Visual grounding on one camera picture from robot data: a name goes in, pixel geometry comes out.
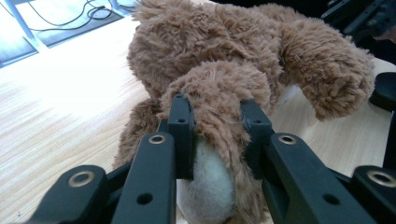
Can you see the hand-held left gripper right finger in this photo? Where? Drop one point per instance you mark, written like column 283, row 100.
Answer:
column 305, row 186

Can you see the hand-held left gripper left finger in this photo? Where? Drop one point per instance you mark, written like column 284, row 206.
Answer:
column 152, row 186

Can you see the brown teddy bear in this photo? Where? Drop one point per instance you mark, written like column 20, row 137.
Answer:
column 224, row 62

